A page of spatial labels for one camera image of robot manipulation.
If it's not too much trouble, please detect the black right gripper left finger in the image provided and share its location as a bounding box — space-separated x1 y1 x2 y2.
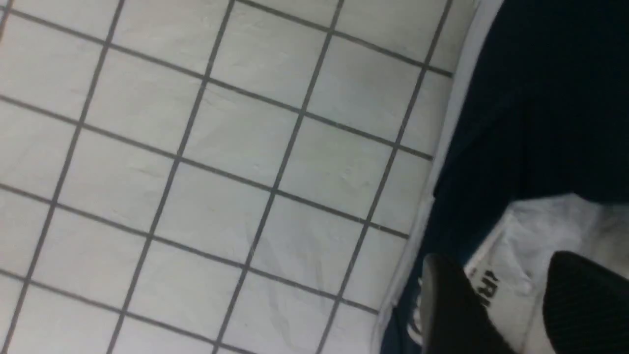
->
422 254 514 354

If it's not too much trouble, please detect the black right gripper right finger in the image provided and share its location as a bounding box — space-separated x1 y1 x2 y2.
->
542 251 629 354

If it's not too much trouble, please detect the navy slip-on shoe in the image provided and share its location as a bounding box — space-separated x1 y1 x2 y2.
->
372 0 628 354

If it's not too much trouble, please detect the white grid-pattern floor cloth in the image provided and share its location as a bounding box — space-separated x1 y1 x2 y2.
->
1 0 478 354

